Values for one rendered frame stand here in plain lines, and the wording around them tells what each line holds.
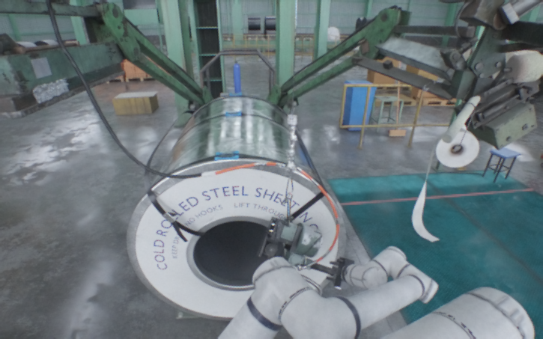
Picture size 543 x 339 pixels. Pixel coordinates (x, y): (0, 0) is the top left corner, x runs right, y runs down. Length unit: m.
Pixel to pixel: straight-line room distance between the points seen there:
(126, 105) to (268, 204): 6.44
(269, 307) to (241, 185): 0.66
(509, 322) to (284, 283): 0.45
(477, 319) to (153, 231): 1.32
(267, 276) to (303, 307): 0.13
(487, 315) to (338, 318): 0.30
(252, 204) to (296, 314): 0.73
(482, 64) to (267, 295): 1.14
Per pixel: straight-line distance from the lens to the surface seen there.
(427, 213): 3.58
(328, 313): 0.71
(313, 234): 1.33
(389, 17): 1.70
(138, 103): 7.37
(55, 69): 1.18
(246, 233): 2.07
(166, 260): 1.63
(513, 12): 1.27
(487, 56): 1.35
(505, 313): 0.61
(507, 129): 1.46
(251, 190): 1.28
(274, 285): 0.75
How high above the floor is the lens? 1.89
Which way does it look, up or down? 28 degrees down
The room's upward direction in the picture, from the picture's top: straight up
